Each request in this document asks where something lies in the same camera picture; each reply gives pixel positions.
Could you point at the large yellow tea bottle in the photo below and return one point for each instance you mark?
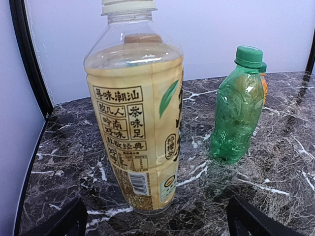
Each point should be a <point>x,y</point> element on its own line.
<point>135,76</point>

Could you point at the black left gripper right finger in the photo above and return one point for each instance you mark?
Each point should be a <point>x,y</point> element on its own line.
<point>245,220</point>

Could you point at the green plastic bottle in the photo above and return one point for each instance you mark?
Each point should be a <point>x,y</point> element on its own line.
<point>239,105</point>

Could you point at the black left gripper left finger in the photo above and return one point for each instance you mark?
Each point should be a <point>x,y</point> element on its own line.
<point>69,221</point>

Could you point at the cream white bottle cap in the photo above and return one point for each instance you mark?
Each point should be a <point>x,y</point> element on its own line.
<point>113,6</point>

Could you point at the left black frame post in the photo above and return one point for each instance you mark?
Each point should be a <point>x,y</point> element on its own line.
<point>26,48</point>

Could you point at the orange juice bottle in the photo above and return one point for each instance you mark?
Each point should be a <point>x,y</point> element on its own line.
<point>262,73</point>

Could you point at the right black frame post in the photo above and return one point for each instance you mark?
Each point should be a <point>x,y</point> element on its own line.
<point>311,62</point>

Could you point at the black frame post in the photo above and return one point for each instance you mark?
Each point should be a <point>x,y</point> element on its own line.
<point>26,48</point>
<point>311,62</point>

